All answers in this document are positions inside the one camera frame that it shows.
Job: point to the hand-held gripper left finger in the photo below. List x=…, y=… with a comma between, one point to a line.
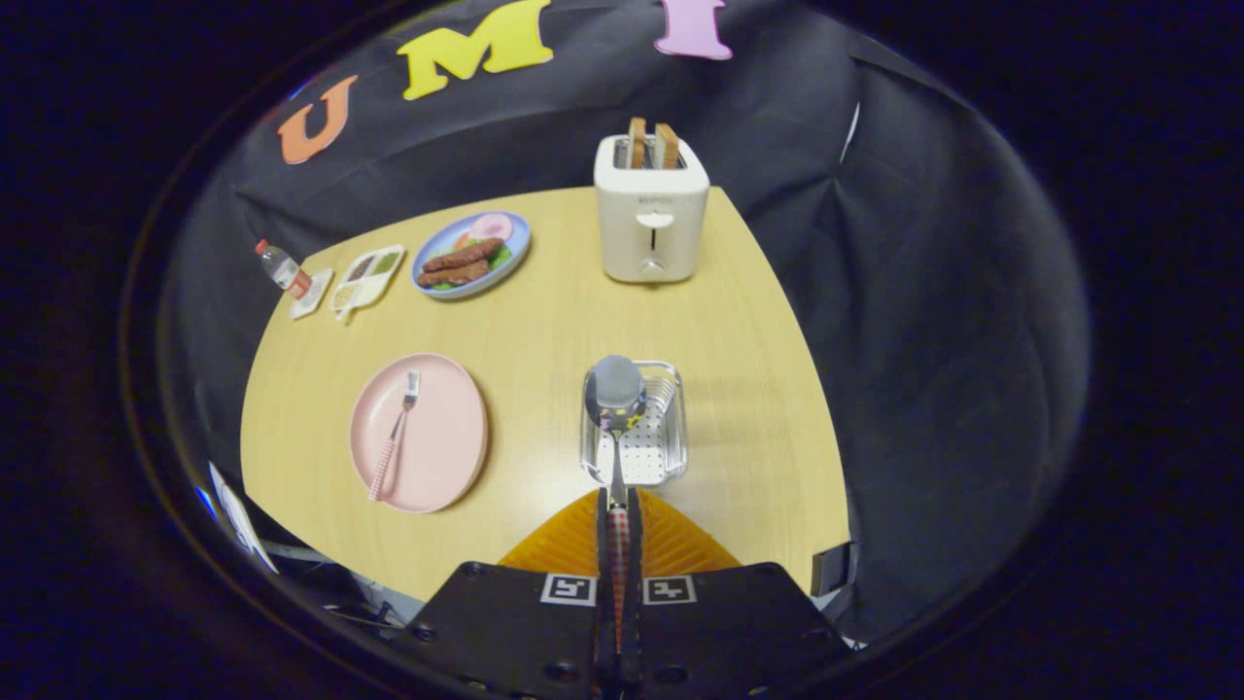
x=604, y=544

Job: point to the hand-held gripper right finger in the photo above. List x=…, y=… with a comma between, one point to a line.
x=634, y=544

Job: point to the pink plate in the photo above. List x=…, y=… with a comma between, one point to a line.
x=442, y=437

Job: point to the white toaster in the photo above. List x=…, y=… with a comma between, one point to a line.
x=651, y=243

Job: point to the green lettuce leaf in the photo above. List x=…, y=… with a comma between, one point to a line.
x=501, y=259

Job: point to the brown meat strip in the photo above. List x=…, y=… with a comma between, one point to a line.
x=455, y=274
x=465, y=255

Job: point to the blue plate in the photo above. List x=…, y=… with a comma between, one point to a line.
x=517, y=233

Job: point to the pink ham slice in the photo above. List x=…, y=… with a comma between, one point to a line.
x=491, y=227

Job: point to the white divided seed tray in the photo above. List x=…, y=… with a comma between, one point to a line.
x=375, y=287

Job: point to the white paper sheet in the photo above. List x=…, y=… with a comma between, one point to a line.
x=238, y=515

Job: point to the white square coaster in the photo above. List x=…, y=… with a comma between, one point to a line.
x=317, y=297

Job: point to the clear plastic water bottle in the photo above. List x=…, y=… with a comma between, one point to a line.
x=282, y=267

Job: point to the black table bracket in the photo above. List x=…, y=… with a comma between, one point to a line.
x=833, y=570

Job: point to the grey table frame bar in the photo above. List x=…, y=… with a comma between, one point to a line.
x=296, y=553

